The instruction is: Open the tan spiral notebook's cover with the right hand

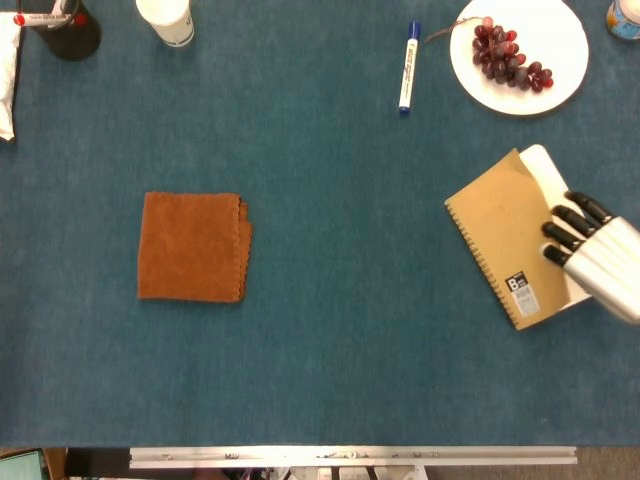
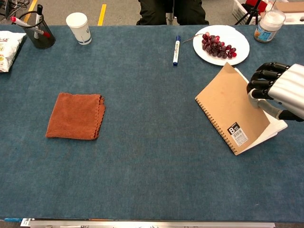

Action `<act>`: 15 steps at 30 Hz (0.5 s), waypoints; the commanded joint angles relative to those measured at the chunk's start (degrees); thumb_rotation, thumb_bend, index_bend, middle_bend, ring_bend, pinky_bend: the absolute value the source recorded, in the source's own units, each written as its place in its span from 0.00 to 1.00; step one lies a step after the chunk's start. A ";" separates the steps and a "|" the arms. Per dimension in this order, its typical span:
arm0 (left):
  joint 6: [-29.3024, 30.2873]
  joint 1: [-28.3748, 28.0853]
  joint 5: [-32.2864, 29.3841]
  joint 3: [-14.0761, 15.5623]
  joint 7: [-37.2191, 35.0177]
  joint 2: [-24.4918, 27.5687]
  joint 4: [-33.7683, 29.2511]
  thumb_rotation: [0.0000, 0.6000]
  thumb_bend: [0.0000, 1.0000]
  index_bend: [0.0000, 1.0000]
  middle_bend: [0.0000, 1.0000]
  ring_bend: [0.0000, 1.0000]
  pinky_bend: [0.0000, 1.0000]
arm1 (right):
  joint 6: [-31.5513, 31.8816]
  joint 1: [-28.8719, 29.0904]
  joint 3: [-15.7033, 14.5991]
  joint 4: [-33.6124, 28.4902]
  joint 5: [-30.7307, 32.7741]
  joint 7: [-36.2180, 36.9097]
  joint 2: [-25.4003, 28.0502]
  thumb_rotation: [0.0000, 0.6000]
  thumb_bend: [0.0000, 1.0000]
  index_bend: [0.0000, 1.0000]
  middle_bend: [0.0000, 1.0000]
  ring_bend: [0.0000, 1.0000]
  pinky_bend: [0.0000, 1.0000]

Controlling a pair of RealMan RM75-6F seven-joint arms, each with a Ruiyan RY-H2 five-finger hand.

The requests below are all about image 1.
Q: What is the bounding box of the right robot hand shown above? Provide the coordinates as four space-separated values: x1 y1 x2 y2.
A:
541 190 640 324

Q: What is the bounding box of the yellow spiral notebook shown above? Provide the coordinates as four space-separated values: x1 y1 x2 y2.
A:
444 144 594 332

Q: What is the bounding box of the red grape bunch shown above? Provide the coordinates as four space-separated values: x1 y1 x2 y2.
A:
425 16 555 94

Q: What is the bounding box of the white round plate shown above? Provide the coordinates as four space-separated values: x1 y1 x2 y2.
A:
448 0 591 118

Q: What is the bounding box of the white blue bottle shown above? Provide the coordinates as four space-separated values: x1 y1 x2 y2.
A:
606 0 640 41

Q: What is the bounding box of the blue white marker pen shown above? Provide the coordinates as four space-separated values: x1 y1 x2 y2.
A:
398 20 422 117

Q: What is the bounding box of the brown folded cloth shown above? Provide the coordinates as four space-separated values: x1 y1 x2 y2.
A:
136 191 255 303

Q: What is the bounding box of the white paper cup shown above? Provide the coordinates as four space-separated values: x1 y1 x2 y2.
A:
135 0 196 49

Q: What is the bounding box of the red white marker pen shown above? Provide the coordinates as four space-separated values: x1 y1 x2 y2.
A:
13 13 88 28

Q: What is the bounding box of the green screen device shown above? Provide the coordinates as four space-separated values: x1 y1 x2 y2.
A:
0 448 47 480

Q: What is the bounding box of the white folded towel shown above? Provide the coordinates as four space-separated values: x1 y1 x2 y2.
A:
0 11 24 142

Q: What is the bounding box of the aluminium frame rail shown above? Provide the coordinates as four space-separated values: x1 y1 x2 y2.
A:
128 445 578 470

